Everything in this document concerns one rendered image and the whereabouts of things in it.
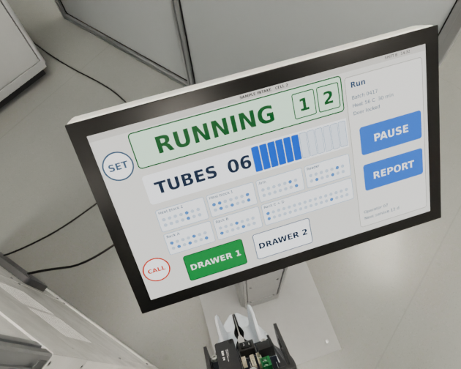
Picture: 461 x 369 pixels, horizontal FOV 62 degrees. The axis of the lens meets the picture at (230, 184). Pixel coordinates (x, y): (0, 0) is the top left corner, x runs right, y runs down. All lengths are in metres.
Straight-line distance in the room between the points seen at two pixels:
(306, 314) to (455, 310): 0.58
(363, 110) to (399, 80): 0.07
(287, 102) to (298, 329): 1.14
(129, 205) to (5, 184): 1.61
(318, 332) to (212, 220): 1.07
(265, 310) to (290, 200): 1.01
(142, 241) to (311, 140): 0.28
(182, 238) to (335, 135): 0.27
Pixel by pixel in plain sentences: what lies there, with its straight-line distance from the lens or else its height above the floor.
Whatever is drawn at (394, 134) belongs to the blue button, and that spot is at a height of 1.09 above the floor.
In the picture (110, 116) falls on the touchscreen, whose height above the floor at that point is 1.20.
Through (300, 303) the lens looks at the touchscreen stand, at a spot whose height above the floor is 0.04.
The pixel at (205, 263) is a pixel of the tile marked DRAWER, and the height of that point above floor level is 1.00.
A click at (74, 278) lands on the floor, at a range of 1.79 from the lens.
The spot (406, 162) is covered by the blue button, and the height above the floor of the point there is 1.05.
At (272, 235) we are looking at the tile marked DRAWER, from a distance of 0.61.
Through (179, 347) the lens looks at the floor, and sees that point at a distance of 1.61.
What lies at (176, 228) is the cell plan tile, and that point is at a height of 1.06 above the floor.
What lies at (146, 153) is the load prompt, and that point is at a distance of 0.53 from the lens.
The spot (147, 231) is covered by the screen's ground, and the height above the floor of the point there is 1.07.
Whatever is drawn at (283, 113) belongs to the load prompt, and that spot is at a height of 1.15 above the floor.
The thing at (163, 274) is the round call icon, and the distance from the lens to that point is 0.61.
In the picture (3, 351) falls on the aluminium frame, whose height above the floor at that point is 1.08.
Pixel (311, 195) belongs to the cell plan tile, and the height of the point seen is 1.05.
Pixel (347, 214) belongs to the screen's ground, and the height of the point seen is 1.01.
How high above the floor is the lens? 1.58
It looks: 63 degrees down
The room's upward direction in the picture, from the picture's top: 6 degrees counter-clockwise
